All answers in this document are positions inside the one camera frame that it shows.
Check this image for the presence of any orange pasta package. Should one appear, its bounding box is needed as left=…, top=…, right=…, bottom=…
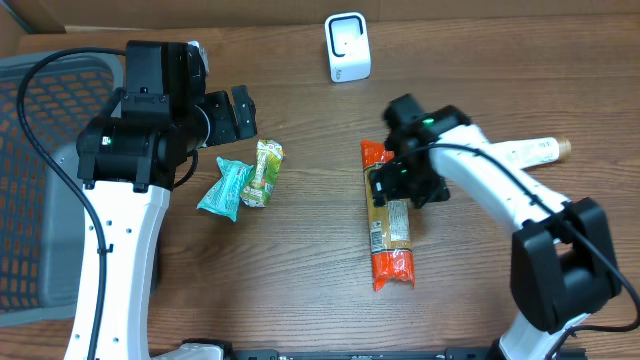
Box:
left=361, top=140, right=416, bottom=291

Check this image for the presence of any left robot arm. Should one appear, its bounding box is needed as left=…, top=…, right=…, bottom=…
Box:
left=65, top=41, right=258, bottom=359

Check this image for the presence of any grey plastic mesh basket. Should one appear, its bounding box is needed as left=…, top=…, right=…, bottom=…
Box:
left=0, top=49, right=126, bottom=329

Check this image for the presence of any white barcode scanner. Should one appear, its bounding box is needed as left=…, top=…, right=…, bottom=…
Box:
left=324, top=12, right=372, bottom=83

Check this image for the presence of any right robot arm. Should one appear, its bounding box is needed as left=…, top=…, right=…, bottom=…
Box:
left=370, top=97, right=622, bottom=359

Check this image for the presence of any white tube gold cap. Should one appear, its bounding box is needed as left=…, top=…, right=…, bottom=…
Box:
left=490, top=137, right=572, bottom=169

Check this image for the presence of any green snack pouch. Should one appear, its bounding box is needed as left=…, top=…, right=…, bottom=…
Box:
left=240, top=139, right=285, bottom=208

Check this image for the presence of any teal snack packet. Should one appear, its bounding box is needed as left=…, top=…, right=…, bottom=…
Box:
left=196, top=157, right=254, bottom=222

